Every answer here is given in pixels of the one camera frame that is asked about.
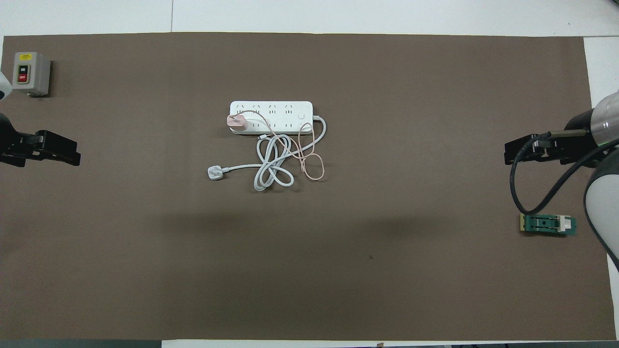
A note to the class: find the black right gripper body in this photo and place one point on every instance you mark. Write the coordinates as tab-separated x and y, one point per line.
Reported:
575	140

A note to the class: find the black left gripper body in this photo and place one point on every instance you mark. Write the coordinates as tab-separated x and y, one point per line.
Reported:
10	142

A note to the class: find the pink charger plug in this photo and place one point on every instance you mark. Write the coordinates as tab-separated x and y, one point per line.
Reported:
237	123

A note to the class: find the white power strip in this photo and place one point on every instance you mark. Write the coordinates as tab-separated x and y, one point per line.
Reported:
271	108

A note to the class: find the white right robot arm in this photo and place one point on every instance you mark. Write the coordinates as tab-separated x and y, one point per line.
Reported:
604	193

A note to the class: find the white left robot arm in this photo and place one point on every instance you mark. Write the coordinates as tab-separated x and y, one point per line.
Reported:
3	87

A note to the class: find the brown table mat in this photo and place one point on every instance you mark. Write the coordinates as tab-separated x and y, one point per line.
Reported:
309	270

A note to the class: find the grey on-off switch box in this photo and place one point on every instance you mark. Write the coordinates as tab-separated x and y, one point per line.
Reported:
30	72

